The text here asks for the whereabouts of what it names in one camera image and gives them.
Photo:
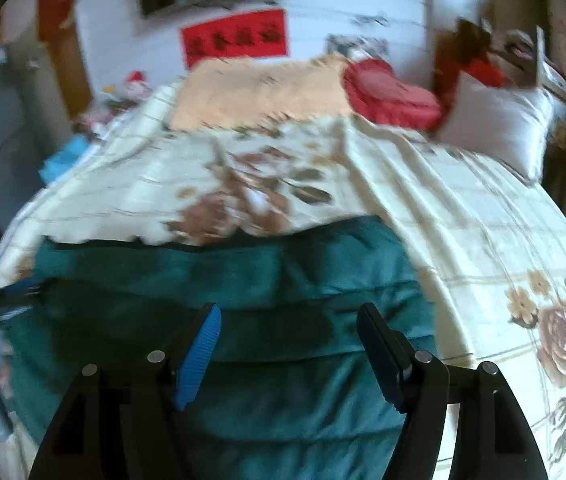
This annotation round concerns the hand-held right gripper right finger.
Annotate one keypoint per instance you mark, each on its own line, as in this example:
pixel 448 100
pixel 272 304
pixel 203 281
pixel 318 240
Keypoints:
pixel 383 355

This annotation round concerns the peach ruffled pillow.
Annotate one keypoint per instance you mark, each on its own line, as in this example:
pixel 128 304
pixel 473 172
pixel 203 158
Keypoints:
pixel 258 90

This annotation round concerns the blue cloth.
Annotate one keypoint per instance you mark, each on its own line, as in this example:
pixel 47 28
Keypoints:
pixel 63 160

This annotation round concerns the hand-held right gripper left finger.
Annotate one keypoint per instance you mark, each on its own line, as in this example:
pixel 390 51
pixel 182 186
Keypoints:
pixel 198 355

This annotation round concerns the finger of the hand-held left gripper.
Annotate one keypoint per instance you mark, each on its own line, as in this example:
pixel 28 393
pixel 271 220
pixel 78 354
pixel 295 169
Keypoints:
pixel 8 297

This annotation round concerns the wall pictures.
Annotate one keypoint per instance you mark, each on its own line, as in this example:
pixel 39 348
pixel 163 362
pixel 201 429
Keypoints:
pixel 358 45

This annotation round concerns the plush toy with red hat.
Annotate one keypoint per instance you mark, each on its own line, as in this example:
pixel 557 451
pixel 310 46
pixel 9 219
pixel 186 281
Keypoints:
pixel 133 87

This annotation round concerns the floral checked bedspread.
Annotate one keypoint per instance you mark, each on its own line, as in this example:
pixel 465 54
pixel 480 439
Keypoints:
pixel 413 200

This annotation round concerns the red garment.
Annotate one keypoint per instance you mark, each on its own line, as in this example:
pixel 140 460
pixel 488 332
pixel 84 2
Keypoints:
pixel 483 72

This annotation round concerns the white satin pillow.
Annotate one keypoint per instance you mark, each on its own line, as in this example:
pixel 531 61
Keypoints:
pixel 498 125

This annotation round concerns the red ruffled pillow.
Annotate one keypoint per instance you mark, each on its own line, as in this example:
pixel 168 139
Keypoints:
pixel 388 95

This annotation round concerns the grey cabinet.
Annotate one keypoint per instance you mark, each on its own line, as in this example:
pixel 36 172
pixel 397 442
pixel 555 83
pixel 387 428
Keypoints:
pixel 8 125

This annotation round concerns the teal quilted jacket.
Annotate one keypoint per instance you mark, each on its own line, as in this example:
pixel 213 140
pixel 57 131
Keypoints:
pixel 273 280

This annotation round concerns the red wall banner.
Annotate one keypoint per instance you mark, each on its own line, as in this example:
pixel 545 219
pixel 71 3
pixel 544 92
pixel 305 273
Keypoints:
pixel 235 37

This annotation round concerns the wooden door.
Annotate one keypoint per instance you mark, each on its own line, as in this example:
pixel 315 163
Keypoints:
pixel 75 35

